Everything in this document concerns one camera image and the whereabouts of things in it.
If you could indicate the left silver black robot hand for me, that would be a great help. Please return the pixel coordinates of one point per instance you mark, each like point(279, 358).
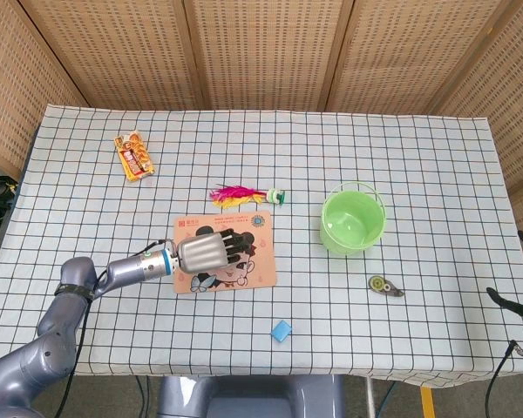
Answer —
point(202, 254)

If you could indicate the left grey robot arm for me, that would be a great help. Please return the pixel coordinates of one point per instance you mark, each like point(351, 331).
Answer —
point(126, 270)

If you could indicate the orange cartoon girl mouse pad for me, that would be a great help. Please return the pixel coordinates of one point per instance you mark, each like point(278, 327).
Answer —
point(261, 270)

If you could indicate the pink yellow feather shuttlecock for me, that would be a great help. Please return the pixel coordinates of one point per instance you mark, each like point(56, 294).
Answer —
point(235, 193)

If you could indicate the small blue white box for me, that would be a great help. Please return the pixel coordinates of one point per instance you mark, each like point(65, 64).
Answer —
point(281, 331)

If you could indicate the yellow orange snack packet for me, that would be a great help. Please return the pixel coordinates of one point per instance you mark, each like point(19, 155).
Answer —
point(135, 156)

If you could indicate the grey robot torso base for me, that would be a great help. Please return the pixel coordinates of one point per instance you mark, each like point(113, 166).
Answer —
point(248, 398)

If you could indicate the green plastic bucket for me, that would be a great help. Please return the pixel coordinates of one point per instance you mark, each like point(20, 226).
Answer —
point(353, 226)

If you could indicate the blue white checked tablecloth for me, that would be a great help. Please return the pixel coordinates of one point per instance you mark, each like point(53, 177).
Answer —
point(331, 339)

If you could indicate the green grey correction tape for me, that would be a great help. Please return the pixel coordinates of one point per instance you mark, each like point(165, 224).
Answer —
point(379, 284)

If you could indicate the white table leg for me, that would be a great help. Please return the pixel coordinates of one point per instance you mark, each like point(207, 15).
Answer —
point(369, 398)

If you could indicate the woven rattan folding screen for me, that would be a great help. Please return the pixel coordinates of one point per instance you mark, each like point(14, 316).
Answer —
point(266, 52)

